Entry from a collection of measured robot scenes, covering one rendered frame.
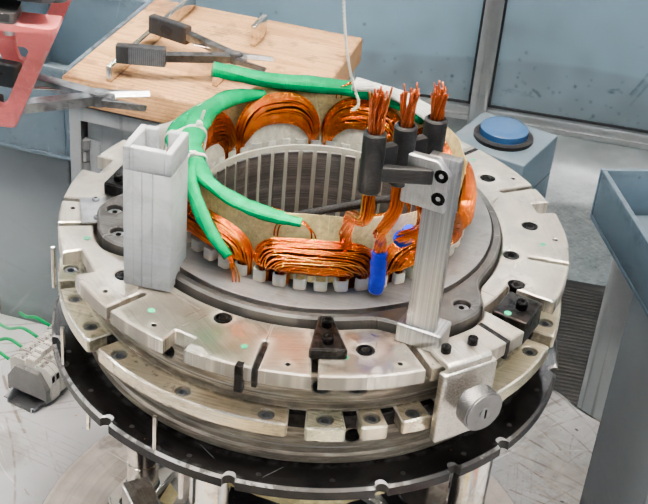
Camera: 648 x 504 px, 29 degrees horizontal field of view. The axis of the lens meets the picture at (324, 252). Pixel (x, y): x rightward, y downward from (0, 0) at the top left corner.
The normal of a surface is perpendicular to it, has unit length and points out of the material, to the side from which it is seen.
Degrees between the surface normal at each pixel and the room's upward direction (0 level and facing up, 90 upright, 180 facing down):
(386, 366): 0
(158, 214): 90
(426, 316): 90
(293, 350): 0
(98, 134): 90
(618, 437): 90
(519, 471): 0
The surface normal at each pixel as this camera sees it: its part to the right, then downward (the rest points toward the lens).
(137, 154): -0.24, 0.51
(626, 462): -0.99, 0.00
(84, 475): 0.07, -0.84
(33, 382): -0.47, 0.44
